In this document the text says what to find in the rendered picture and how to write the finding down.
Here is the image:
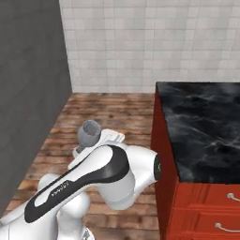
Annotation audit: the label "grey wine glass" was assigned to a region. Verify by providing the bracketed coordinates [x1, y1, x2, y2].
[76, 119, 102, 155]

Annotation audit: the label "red counter cabinet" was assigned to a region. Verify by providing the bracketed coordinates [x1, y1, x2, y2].
[150, 87, 240, 240]

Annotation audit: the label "silver drawer handle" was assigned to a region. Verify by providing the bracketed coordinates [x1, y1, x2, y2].
[226, 192, 240, 203]
[214, 222, 240, 234]

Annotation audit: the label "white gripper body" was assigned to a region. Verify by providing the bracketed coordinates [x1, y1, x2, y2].
[71, 127, 126, 161]

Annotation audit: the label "red drawer front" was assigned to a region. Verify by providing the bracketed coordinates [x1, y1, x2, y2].
[174, 183, 240, 210]
[170, 208, 240, 236]

